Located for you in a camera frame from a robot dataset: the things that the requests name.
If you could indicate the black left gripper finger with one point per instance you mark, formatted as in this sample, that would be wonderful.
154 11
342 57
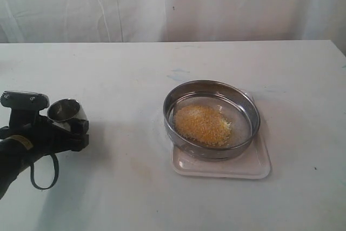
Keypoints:
64 124
79 134

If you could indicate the yellow millet grains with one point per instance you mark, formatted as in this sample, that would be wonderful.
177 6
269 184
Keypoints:
203 124

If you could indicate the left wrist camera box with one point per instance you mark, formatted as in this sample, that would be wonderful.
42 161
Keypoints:
23 100

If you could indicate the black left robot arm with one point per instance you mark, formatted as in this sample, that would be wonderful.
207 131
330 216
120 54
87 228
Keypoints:
12 166

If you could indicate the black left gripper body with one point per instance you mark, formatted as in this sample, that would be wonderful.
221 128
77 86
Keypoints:
30 134

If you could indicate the round steel mesh sieve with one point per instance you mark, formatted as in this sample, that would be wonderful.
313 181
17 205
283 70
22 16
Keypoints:
209 88

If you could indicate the small stainless steel cup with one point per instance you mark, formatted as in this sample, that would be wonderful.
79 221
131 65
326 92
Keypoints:
66 109

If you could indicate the white backdrop curtain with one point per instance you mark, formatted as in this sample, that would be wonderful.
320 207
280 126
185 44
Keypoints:
24 21

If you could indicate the white square plastic tray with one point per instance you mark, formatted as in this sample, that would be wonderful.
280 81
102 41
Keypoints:
253 163

